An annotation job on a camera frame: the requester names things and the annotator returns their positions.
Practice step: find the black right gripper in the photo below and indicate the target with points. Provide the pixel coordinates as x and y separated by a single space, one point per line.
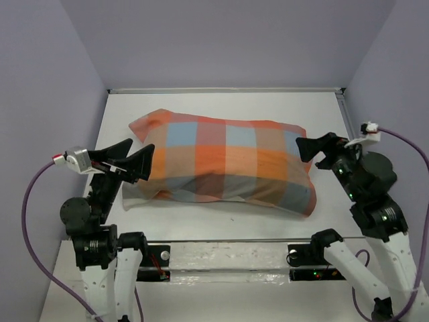
329 143

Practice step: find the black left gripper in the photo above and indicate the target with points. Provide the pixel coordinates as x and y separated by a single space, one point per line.
139 163

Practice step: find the orange blue checked pillowcase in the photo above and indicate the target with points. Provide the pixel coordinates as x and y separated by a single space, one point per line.
202 160

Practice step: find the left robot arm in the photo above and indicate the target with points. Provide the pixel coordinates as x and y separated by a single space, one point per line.
107 260

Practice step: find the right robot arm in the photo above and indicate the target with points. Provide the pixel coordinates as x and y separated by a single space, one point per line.
367 178

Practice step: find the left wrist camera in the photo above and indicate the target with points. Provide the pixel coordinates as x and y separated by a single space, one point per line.
81 160

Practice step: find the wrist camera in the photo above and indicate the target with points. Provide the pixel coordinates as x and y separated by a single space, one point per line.
81 160
365 134

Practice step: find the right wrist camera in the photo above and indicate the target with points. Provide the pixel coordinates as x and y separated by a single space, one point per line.
365 134

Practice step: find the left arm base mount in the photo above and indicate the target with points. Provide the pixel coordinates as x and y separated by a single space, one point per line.
155 266

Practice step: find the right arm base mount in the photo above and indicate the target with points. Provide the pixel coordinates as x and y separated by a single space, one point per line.
307 267

